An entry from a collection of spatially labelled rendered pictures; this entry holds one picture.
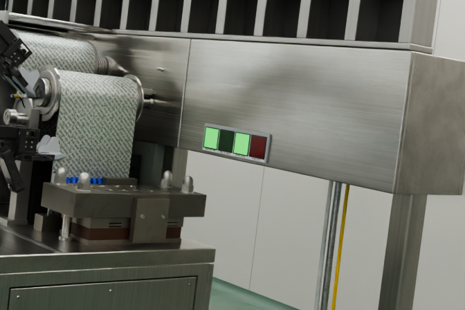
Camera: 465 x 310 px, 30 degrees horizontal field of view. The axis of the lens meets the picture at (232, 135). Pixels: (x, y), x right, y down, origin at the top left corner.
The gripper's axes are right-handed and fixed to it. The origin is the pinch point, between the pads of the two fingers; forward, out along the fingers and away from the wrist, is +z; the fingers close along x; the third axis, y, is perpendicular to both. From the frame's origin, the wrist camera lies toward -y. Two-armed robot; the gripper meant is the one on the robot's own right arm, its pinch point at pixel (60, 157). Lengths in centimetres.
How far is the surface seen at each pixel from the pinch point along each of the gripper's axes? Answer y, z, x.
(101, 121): 10.2, 10.8, -0.3
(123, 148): 3.3, 18.8, -0.2
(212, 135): 10.4, 29.3, -24.2
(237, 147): 8.7, 29.4, -34.6
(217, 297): -108, 245, 211
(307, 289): -89, 263, 152
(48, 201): -10.3, -6.4, -7.4
